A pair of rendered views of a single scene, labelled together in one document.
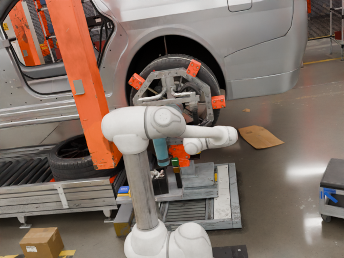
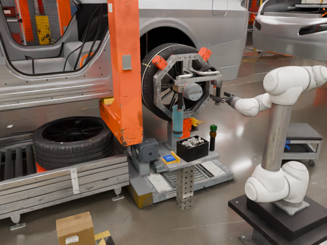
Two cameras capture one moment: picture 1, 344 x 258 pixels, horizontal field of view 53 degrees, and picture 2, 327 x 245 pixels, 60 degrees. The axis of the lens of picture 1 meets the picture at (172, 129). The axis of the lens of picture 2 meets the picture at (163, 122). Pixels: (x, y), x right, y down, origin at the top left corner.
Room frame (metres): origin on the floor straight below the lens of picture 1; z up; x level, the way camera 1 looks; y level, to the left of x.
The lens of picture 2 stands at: (0.55, 1.46, 1.50)
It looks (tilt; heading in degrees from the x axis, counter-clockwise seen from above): 23 degrees down; 324
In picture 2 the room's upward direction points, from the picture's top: straight up
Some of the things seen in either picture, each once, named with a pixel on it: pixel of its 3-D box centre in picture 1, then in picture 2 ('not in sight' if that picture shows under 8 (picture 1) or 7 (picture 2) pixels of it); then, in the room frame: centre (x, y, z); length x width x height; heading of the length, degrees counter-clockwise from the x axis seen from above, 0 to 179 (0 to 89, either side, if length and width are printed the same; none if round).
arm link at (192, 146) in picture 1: (195, 142); (248, 107); (1.69, -0.11, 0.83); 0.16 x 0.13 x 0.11; 169
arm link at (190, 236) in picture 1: (191, 246); (292, 180); (1.24, 0.01, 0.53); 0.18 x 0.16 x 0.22; 75
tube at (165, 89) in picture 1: (151, 90); (181, 69); (2.19, 0.08, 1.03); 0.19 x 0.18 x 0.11; 169
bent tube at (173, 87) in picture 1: (181, 86); (204, 67); (2.15, -0.11, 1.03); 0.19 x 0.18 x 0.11; 169
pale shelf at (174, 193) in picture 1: (150, 192); (189, 157); (1.92, 0.21, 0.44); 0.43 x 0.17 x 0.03; 79
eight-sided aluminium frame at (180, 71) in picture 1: (173, 108); (184, 87); (2.29, -0.04, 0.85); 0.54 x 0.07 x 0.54; 79
